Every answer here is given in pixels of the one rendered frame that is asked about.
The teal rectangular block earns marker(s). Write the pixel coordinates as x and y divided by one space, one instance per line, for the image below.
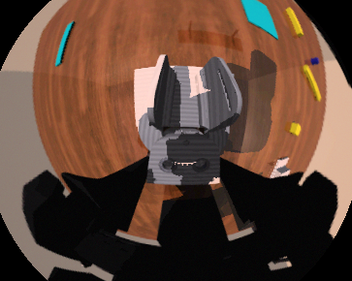
63 44

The pink plate with two round holes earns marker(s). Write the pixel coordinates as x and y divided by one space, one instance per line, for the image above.
185 150

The small blue cube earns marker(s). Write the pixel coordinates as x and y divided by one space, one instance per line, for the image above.
314 61

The yellow flat bar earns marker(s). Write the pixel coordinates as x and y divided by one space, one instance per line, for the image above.
312 82

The teal rectangular plate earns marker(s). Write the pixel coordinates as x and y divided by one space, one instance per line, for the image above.
259 16

